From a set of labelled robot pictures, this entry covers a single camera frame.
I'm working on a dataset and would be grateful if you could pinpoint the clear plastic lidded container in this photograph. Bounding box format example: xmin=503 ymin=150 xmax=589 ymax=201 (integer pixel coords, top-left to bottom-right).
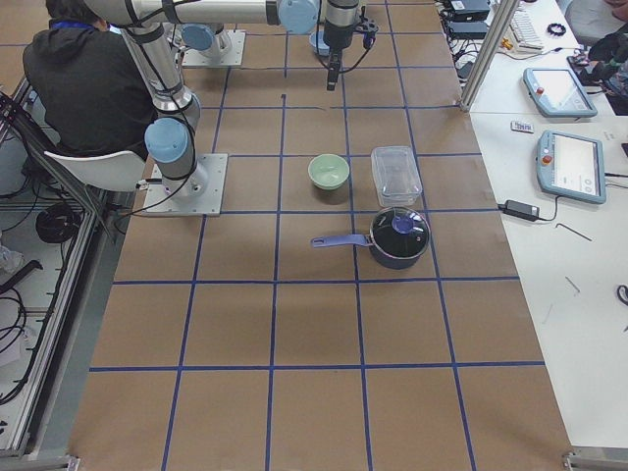
xmin=371 ymin=146 xmax=423 ymax=207

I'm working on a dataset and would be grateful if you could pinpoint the aluminium frame post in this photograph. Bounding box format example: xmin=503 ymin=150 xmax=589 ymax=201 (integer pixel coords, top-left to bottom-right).
xmin=459 ymin=0 xmax=519 ymax=112

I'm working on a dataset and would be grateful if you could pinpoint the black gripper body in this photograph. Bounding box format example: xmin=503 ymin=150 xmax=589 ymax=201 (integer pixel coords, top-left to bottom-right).
xmin=323 ymin=0 xmax=377 ymax=50

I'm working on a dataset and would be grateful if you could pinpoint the blue pot with glass lid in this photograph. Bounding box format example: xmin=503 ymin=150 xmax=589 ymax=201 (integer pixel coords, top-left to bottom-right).
xmin=310 ymin=207 xmax=431 ymax=270

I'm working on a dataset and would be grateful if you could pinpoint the person in black hoodie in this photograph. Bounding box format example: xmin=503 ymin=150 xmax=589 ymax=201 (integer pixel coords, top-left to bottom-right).
xmin=23 ymin=1 xmax=156 ymax=159

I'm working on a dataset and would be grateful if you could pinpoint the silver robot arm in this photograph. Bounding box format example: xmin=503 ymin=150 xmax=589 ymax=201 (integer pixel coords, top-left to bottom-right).
xmin=87 ymin=1 xmax=378 ymax=201

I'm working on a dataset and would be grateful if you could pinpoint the teach pendant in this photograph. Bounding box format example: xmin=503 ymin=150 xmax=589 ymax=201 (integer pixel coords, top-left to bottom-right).
xmin=522 ymin=68 xmax=598 ymax=118
xmin=536 ymin=131 xmax=606 ymax=204

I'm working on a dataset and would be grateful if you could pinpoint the blue bowl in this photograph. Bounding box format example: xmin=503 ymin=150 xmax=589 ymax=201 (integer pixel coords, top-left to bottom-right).
xmin=309 ymin=30 xmax=330 ymax=57

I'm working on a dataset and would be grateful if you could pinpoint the upper teach pendant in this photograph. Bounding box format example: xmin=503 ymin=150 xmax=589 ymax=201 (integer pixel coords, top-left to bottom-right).
xmin=522 ymin=68 xmax=598 ymax=118

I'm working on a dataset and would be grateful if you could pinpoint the white keyboard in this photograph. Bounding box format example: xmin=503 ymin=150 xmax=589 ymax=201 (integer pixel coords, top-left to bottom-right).
xmin=508 ymin=10 xmax=544 ymax=53

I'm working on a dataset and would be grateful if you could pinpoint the lower teach pendant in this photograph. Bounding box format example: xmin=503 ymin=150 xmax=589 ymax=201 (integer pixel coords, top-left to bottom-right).
xmin=536 ymin=131 xmax=606 ymax=204

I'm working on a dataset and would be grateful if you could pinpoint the green bowl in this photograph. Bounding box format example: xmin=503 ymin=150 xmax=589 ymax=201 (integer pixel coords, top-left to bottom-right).
xmin=308 ymin=154 xmax=349 ymax=190

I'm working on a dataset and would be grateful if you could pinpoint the black allen key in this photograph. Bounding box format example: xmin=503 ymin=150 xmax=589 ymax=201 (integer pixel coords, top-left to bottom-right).
xmin=554 ymin=223 xmax=593 ymax=242

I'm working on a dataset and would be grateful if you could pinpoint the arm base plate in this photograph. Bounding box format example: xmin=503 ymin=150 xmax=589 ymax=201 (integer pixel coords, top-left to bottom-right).
xmin=182 ymin=25 xmax=245 ymax=68
xmin=143 ymin=153 xmax=228 ymax=217

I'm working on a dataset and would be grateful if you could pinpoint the white chair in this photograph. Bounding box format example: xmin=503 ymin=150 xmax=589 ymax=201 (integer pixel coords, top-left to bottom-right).
xmin=44 ymin=150 xmax=145 ymax=191

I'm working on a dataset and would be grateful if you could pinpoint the black power adapter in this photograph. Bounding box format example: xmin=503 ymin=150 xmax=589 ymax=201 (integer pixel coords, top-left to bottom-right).
xmin=497 ymin=199 xmax=540 ymax=222

